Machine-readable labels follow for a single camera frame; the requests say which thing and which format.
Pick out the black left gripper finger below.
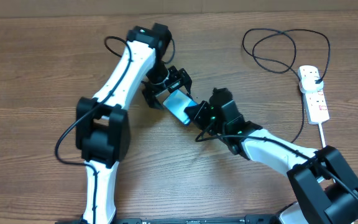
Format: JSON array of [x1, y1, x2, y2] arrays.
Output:
[[142, 89, 163, 110], [184, 81, 193, 99]]

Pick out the Samsung Galaxy smartphone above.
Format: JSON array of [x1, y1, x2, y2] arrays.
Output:
[[163, 90, 197, 126]]

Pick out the black charger cable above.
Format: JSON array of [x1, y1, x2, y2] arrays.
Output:
[[242, 28, 331, 144]]

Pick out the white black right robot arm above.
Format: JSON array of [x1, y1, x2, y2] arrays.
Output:
[[184, 88, 358, 224]]

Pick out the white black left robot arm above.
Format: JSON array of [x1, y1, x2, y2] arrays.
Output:
[[54, 23, 192, 223]]

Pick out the white charger plug adapter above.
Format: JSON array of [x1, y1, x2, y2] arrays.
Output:
[[299, 77, 324, 94]]

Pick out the white power strip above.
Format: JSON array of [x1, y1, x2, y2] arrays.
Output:
[[298, 65, 329, 124]]

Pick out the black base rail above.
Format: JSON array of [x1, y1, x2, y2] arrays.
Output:
[[54, 213, 279, 224]]

